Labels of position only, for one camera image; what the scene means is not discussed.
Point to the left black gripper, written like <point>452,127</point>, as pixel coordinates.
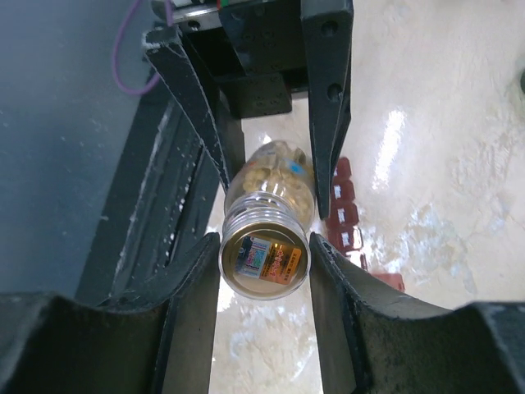
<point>252,53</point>

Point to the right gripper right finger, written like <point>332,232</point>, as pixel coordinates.
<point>373,338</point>

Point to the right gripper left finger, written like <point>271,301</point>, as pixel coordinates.
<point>156,337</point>

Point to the clear pill jar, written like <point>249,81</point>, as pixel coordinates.
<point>269,208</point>

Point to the black mounting base plate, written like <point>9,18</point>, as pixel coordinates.
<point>158,205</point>

